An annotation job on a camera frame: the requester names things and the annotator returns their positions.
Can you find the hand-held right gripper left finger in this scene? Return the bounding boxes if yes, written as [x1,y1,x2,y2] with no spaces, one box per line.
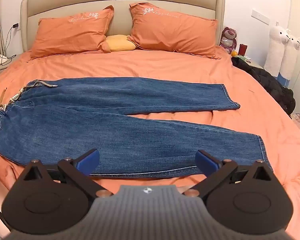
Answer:
[23,148,113,198]

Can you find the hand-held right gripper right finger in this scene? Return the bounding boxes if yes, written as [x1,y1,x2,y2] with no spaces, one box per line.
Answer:
[181,150,275,198]

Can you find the blue denim pants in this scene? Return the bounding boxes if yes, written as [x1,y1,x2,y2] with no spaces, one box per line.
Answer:
[0,77,273,179]

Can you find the black jacket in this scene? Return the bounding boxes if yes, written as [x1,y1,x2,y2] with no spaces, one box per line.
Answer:
[231,55,296,116]

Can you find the orange duvet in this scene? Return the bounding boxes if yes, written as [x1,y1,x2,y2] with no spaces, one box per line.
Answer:
[0,46,300,230]

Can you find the wooden stick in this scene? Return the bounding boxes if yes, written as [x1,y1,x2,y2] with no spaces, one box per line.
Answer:
[0,87,8,106]

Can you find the small yellow pillow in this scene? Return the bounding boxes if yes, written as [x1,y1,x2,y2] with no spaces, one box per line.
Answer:
[105,34,137,52]

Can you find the beige nightstand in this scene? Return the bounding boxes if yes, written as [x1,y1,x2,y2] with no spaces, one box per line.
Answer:
[0,52,23,81]

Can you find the orange embroidered pillow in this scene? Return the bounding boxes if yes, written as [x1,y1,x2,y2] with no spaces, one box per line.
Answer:
[30,5,115,58]
[127,2,222,60]

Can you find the pink plush bear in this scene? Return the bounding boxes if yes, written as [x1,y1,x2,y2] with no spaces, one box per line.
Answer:
[219,26,238,55]

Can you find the white alpaca plush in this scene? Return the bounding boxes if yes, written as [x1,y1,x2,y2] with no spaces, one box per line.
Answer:
[277,34,300,85]
[263,20,291,77]

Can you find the beige padded headboard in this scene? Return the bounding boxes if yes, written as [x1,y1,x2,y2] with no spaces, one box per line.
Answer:
[20,0,226,53]

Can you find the black charger cable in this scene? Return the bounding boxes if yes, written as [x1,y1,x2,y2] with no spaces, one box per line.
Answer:
[0,26,17,58]

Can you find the white wall switch plate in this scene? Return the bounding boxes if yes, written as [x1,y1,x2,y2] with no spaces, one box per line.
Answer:
[251,9,270,26]

